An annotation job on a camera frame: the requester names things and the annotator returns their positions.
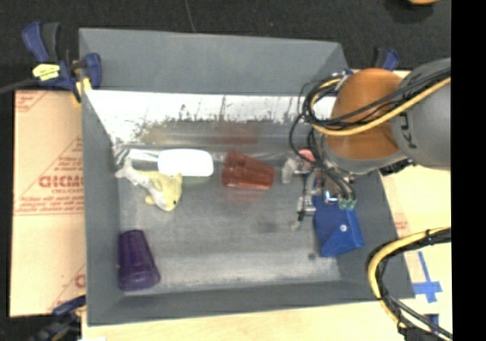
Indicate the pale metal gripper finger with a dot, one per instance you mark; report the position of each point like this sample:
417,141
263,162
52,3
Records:
305,207
290,172

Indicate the small pink object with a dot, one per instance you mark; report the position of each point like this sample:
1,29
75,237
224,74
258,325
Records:
307,155

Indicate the blue wedge box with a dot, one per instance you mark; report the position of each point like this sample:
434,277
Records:
336,229

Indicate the red plastic cup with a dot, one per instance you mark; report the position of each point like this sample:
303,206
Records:
247,172

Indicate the grey metal bin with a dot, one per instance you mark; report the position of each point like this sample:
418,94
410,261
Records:
228,237

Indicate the white oval soap bar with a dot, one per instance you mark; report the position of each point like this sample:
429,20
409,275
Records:
186,163

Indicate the yellow and grey toy fish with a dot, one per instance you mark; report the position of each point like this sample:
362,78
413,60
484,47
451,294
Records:
165,189

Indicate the purple plastic cup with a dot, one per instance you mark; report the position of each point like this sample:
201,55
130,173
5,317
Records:
136,261

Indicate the brown cardboard board red print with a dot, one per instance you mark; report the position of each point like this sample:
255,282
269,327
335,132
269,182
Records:
45,180

